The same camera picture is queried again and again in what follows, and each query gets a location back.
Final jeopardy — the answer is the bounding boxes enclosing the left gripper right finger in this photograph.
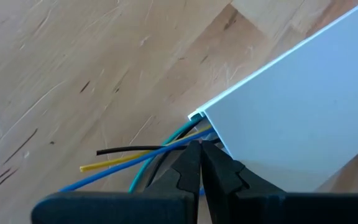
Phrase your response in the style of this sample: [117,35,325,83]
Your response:
[201,139,358,224]

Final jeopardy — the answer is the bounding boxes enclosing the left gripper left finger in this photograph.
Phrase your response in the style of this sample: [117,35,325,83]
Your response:
[30,139,203,224]

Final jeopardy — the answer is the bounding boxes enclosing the coloured wire bundle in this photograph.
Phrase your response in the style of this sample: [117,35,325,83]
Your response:
[58,128,216,193]

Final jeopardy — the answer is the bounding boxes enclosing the green cable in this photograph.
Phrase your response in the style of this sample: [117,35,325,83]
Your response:
[127,116,204,194]

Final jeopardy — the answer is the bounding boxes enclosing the yellow cable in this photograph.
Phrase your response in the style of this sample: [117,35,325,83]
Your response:
[79,124,213,173]

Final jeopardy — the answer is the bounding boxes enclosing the black cable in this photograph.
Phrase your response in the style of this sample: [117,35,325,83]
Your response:
[145,123,200,188]

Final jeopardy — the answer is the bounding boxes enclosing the white plastic strip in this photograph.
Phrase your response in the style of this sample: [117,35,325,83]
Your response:
[196,0,358,194]

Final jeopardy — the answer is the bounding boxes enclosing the white slotted wire duct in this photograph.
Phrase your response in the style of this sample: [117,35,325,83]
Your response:
[187,109,206,123]

